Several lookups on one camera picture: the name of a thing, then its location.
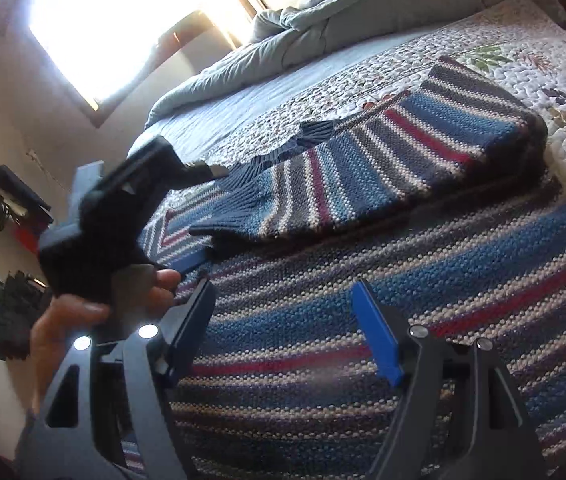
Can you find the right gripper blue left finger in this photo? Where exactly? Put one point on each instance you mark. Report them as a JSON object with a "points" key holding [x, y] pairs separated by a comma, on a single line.
{"points": [[185, 328]]}

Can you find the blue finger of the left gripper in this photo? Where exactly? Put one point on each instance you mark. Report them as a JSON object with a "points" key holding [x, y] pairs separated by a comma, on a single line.
{"points": [[192, 261]]}

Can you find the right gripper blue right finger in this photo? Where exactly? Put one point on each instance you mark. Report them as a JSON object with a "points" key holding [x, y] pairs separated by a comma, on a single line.
{"points": [[383, 344]]}

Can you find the striped blue knit sweater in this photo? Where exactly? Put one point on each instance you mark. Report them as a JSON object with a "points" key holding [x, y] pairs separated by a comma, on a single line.
{"points": [[284, 385]]}

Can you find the person's left hand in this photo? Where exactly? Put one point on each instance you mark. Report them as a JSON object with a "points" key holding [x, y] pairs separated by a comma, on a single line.
{"points": [[69, 315]]}

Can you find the red hanging bag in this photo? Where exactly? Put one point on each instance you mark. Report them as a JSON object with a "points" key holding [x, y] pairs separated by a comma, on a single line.
{"points": [[27, 239]]}

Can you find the light blue bed sheet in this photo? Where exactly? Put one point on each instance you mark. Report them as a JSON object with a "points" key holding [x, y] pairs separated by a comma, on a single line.
{"points": [[197, 129]]}

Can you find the wooden framed window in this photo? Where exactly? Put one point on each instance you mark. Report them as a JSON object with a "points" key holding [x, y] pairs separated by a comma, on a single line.
{"points": [[103, 49]]}

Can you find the grey rumpled duvet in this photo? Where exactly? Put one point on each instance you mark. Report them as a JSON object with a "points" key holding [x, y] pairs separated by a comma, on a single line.
{"points": [[283, 39]]}

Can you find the floral quilted bedspread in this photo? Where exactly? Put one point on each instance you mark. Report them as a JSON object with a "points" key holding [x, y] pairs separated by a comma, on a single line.
{"points": [[479, 101]]}

